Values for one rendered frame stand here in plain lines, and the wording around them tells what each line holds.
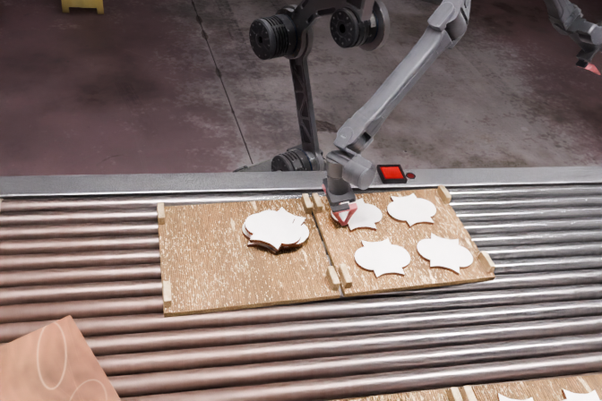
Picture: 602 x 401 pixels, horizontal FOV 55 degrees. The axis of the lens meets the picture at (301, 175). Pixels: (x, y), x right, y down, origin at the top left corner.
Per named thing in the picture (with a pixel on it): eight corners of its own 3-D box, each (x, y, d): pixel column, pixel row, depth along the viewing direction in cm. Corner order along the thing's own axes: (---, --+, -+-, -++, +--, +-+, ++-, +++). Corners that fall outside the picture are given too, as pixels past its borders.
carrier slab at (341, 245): (308, 200, 166) (309, 197, 165) (438, 191, 177) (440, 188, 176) (344, 297, 140) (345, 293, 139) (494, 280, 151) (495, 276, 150)
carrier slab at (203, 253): (157, 211, 155) (156, 207, 154) (305, 201, 166) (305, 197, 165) (164, 318, 129) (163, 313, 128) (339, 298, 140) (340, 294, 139)
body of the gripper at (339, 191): (345, 179, 158) (344, 157, 154) (356, 203, 151) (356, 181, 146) (322, 183, 158) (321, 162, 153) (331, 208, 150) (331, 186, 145)
